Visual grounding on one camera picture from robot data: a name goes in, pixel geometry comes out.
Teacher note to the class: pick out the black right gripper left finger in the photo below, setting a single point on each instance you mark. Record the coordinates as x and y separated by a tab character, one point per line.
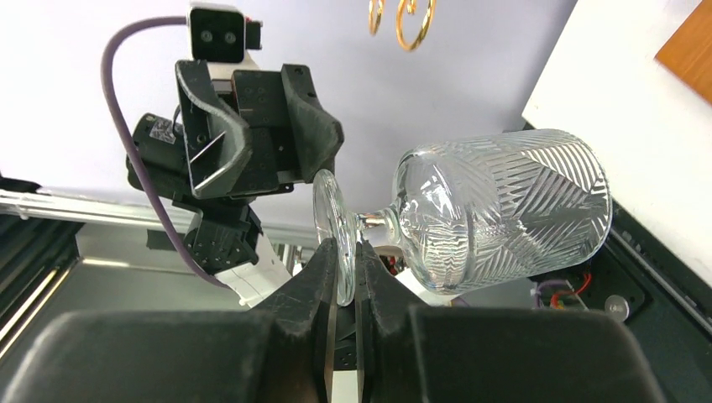
281	350

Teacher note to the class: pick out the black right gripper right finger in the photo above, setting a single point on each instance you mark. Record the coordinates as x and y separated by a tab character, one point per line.
409	351

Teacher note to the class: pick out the clear etched goblet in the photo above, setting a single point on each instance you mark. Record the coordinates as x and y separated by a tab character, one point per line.
471	213

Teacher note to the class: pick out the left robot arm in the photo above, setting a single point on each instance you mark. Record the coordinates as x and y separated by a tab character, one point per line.
225	237

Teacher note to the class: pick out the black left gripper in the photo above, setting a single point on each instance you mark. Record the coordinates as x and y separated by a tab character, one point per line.
271	135

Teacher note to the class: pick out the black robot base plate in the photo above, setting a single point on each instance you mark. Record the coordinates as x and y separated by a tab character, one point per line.
658	346

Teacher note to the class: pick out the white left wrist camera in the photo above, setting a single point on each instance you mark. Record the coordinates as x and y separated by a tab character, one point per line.
222	34

